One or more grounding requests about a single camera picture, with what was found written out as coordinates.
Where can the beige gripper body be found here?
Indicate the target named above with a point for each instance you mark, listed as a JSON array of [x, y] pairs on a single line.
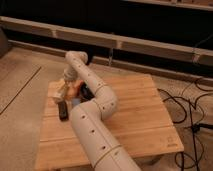
[[70, 77]]

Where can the clear plastic bottle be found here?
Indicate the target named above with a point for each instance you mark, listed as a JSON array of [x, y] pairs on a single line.
[[61, 91]]

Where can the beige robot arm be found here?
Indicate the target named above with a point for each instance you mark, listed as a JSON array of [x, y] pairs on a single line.
[[103, 151]]

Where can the black bowl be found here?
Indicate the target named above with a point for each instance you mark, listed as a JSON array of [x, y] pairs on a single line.
[[86, 92]]

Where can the black rectangular remote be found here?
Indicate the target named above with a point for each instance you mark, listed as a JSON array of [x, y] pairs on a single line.
[[63, 110]]

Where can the wooden table board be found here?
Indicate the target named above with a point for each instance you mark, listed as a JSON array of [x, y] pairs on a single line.
[[141, 124]]

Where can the white wooden rail frame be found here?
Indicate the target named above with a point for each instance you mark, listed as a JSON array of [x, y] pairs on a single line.
[[148, 47]]

